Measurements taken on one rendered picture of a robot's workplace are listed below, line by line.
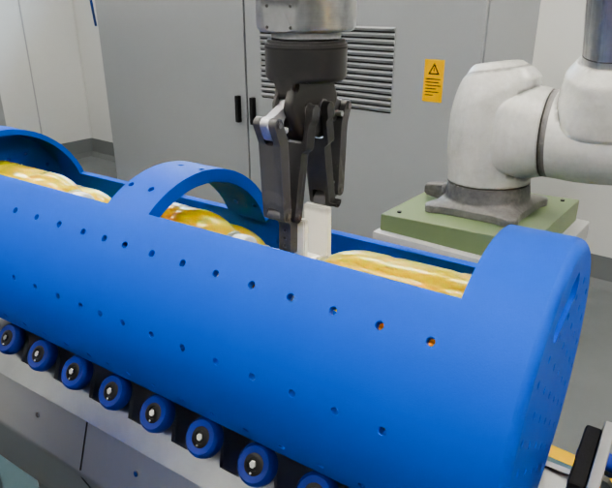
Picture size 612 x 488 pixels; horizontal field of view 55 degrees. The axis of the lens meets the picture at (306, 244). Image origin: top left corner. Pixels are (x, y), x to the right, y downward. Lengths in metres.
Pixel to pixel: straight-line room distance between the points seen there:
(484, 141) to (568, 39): 2.28
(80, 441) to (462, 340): 0.57
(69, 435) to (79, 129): 5.37
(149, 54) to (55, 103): 2.88
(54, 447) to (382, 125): 1.74
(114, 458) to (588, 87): 0.86
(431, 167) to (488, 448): 1.85
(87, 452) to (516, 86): 0.87
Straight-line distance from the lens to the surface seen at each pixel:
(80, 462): 0.88
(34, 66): 5.89
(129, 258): 0.63
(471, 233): 1.07
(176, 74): 3.06
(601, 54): 1.03
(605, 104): 1.02
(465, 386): 0.45
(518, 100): 1.09
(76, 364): 0.84
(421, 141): 2.25
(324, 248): 0.62
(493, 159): 1.10
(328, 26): 0.52
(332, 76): 0.54
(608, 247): 3.48
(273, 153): 0.53
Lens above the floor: 1.42
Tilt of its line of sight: 23 degrees down
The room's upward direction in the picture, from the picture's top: straight up
